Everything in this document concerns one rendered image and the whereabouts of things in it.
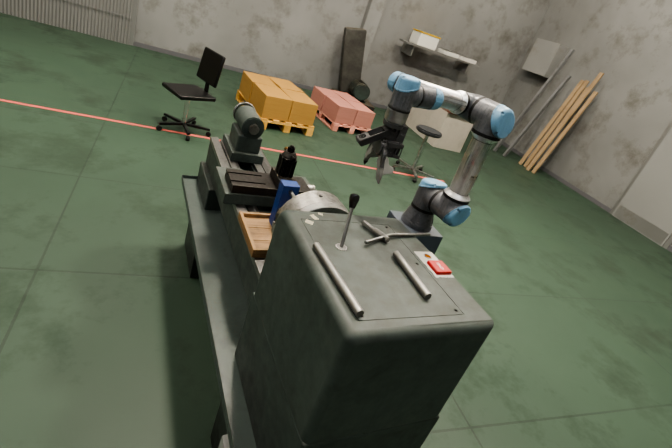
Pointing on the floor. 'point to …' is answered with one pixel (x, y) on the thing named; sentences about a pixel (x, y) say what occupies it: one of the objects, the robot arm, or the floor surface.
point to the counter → (455, 133)
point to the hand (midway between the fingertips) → (368, 173)
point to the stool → (420, 151)
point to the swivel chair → (210, 72)
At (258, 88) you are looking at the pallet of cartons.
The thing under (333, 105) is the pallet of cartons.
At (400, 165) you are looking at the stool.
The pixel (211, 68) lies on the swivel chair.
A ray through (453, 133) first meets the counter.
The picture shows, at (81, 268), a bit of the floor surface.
